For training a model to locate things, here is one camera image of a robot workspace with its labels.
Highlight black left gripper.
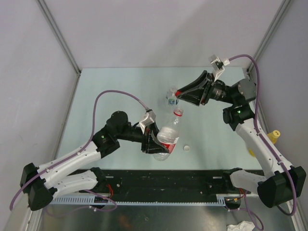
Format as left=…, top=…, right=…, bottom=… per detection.
left=115, top=120, right=169, bottom=154

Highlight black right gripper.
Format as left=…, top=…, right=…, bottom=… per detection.
left=177, top=70, right=237, bottom=106

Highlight red label water bottle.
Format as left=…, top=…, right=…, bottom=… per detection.
left=153, top=107, right=183, bottom=161

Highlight red bottle cap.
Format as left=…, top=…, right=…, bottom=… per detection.
left=175, top=91, right=181, bottom=97

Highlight blue white label water bottle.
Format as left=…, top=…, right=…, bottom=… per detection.
left=166, top=86, right=179, bottom=106

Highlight white bottle cap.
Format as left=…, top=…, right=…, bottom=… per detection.
left=183, top=145, right=190, bottom=152

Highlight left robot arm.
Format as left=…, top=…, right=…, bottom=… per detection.
left=20, top=110, right=169, bottom=211

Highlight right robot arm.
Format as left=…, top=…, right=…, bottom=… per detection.
left=175, top=71, right=306, bottom=208

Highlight yellow juice bottle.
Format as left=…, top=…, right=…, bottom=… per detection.
left=247, top=130, right=281, bottom=157

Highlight crumpled white tissue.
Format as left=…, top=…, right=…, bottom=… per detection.
left=227, top=221, right=255, bottom=231

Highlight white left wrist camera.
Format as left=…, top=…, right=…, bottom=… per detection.
left=139, top=109, right=156, bottom=134

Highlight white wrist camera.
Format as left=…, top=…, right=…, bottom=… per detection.
left=139, top=109, right=156, bottom=134
left=209, top=55, right=230, bottom=81

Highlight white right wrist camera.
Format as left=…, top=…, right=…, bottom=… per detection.
left=209, top=55, right=230, bottom=81

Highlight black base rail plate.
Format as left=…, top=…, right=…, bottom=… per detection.
left=92, top=170, right=240, bottom=204

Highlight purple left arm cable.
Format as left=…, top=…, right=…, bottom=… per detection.
left=9, top=90, right=152, bottom=211

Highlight grey slotted cable duct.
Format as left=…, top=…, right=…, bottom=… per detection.
left=51, top=194, right=228, bottom=207

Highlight right aluminium frame post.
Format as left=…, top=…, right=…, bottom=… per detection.
left=253, top=0, right=294, bottom=63

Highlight aluminium frame post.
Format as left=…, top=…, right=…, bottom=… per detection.
left=36, top=0, right=81, bottom=76
left=253, top=0, right=294, bottom=63

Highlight left aluminium frame post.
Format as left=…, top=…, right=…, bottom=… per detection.
left=36, top=0, right=81, bottom=76

